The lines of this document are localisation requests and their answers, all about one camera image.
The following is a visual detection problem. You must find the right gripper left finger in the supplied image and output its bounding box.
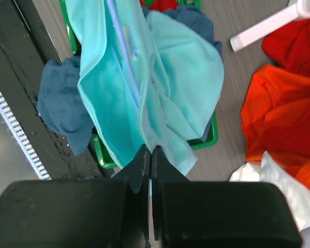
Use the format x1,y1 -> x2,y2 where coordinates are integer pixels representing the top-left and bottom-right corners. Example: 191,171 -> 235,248
0,146 -> 150,247

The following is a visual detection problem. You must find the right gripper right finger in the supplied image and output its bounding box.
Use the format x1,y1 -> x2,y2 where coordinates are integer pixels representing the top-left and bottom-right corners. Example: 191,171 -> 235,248
151,147 -> 303,247

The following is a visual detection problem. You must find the dark blue t shirt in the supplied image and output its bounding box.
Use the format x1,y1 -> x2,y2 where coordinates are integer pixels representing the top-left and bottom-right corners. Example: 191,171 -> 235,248
37,5 -> 222,156

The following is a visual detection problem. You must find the light teal t shirt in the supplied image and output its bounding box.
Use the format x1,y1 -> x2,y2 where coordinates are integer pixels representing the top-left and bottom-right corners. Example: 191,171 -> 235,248
66,1 -> 224,174

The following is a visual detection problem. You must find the blue wire hanger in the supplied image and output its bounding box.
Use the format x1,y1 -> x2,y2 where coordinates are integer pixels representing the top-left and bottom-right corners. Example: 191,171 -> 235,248
106,0 -> 141,107

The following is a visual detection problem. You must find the hanging orange t shirt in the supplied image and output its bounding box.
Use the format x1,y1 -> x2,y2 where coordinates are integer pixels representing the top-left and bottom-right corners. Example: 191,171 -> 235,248
240,65 -> 310,189

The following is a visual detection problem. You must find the hanging red t shirt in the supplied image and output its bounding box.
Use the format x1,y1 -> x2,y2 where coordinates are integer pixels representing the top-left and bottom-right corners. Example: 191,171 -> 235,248
262,19 -> 310,77

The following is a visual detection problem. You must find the red t shirt in tray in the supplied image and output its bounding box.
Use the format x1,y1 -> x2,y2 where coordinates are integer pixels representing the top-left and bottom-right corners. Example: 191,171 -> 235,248
139,0 -> 179,12

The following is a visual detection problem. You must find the green plastic tray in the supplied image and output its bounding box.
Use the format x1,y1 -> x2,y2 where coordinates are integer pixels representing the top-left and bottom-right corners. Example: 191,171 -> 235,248
59,0 -> 219,169

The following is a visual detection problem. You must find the hanging white tank top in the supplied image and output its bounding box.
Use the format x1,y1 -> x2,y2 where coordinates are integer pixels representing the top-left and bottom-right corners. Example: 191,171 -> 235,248
229,152 -> 310,247

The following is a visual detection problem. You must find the white clothes rack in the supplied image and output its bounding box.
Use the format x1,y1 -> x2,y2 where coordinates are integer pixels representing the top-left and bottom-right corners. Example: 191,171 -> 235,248
229,0 -> 310,52

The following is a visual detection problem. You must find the white slotted cable duct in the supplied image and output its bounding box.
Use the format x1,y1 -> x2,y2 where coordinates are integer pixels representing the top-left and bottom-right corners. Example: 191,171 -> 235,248
0,91 -> 51,180

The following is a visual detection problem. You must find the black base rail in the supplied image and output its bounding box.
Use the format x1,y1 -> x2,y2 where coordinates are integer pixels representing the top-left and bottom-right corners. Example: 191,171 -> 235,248
0,1 -> 104,179

